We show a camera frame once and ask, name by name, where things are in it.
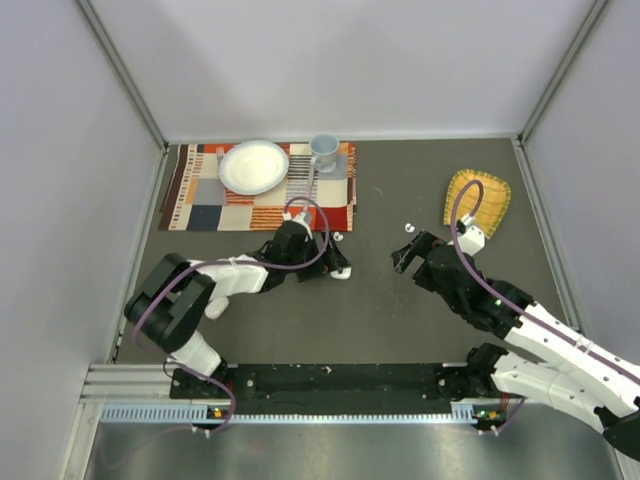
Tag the colourful patchwork placemat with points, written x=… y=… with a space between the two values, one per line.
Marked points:
x=196 y=199

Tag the yellow woven leaf dish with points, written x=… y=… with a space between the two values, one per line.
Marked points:
x=496 y=199

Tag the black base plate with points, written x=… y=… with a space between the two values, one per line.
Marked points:
x=353 y=388

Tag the silver fork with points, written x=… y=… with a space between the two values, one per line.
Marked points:
x=220 y=153

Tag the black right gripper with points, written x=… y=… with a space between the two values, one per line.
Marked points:
x=421 y=244

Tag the grey slotted cable duct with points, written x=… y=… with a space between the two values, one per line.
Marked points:
x=201 y=414

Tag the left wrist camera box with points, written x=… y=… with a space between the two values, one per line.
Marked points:
x=304 y=218

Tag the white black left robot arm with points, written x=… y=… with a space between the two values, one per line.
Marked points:
x=169 y=305

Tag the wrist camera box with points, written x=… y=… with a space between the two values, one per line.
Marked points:
x=470 y=236
x=304 y=218

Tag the white earbud charging case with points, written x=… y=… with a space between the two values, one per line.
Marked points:
x=341 y=274

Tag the white round plate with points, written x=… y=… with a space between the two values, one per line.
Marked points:
x=253 y=167

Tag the pink plastic spoon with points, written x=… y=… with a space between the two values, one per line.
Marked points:
x=311 y=176

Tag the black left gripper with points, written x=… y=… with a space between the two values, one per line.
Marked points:
x=333 y=260

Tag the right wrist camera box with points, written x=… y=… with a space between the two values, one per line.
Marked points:
x=470 y=236

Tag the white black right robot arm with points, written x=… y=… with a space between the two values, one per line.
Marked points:
x=571 y=373

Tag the light blue cup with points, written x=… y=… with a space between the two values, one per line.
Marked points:
x=324 y=151

